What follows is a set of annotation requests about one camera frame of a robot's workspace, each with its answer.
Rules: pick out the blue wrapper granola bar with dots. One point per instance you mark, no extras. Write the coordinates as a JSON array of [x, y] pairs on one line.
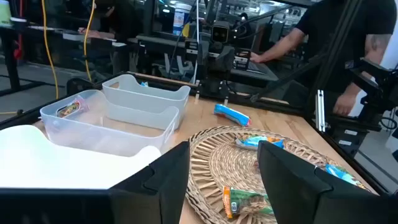
[[231, 114], [340, 173], [144, 84]]

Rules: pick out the dark wrapper granola bar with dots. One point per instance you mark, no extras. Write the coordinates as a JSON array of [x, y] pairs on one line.
[[69, 109]]

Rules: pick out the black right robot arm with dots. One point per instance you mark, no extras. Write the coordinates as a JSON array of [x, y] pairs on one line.
[[214, 85]]

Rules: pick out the green orange granola bar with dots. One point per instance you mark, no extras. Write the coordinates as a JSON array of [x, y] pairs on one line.
[[242, 202]]

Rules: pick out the silver aluminium bracket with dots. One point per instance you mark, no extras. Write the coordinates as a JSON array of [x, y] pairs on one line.
[[320, 110]]

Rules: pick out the black desk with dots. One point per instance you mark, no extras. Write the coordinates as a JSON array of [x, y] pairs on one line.
[[161, 42]]

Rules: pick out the white plastic bin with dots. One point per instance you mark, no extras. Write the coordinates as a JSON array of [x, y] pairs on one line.
[[62, 161]]

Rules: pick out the round woven straw placemat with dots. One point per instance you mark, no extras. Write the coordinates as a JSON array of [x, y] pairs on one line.
[[224, 168]]

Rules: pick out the clear plastic bin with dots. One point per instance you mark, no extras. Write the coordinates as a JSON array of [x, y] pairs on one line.
[[93, 137]]

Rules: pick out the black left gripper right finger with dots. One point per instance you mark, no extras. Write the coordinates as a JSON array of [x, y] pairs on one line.
[[295, 193]]

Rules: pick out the green white cup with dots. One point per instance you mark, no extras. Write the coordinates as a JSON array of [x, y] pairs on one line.
[[4, 12]]

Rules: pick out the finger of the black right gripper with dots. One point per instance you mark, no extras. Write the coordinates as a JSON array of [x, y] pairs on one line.
[[243, 59], [192, 51]]

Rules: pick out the white tub blue label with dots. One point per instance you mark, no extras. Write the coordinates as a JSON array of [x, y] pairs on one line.
[[182, 15]]

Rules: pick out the black box white labels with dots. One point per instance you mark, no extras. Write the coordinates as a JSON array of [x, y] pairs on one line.
[[348, 137]]

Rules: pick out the blue orange granola bar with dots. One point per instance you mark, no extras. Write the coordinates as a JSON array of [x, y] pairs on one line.
[[255, 141]]

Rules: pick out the person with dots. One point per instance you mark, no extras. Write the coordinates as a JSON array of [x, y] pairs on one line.
[[342, 25], [93, 32]]

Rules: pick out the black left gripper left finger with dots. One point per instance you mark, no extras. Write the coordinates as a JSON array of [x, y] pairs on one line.
[[161, 193]]

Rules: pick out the grey plastic bin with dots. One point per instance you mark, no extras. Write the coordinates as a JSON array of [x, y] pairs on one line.
[[146, 99]]

